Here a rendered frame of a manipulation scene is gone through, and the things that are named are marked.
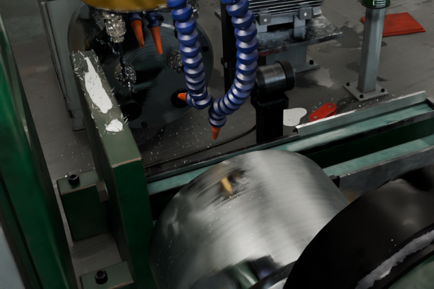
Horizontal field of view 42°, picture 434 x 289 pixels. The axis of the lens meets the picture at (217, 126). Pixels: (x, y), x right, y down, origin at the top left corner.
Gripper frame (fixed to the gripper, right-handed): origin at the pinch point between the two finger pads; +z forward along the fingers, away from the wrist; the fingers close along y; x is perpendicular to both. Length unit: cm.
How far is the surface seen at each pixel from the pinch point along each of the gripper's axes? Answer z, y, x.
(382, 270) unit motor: 32, 113, -25
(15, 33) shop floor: 86, -214, 119
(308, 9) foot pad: -7.3, 9.7, 6.0
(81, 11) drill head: 46, 27, -1
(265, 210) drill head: 29, 90, -8
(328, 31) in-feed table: -13.4, 10.4, 11.5
